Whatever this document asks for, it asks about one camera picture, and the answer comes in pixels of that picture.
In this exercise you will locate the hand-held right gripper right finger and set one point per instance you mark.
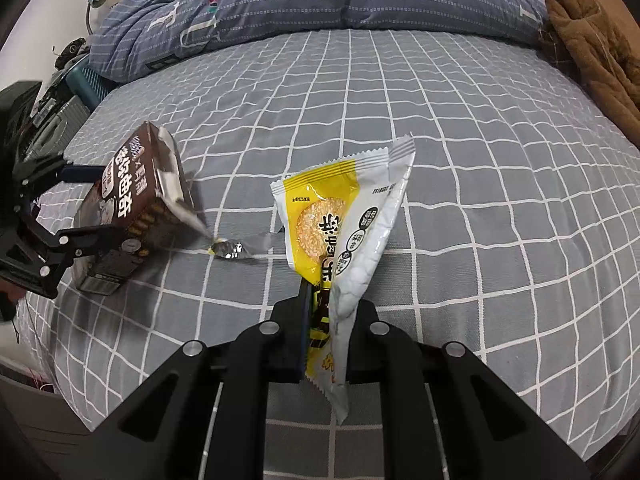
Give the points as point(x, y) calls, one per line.
point(365, 345)

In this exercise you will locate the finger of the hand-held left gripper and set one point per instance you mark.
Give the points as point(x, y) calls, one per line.
point(80, 172)
point(80, 240)

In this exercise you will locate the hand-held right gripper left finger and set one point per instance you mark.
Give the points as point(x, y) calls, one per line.
point(285, 325)

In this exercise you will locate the brown cookie box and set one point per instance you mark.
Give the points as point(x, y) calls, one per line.
point(130, 185)

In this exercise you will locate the yellow snack wrapper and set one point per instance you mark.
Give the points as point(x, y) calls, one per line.
point(320, 210)

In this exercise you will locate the grey suitcase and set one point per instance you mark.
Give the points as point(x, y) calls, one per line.
point(65, 120)

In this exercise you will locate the teal storage crate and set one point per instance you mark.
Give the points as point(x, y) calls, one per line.
point(90, 85)

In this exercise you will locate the clear plastic wrapper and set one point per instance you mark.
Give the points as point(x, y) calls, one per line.
point(227, 249)

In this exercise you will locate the dark clutter pile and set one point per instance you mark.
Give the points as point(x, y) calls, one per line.
point(72, 50)

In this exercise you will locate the blue striped duvet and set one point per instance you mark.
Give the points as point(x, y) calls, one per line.
point(300, 0)

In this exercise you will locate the brown jacket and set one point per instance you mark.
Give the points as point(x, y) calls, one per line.
point(590, 50)

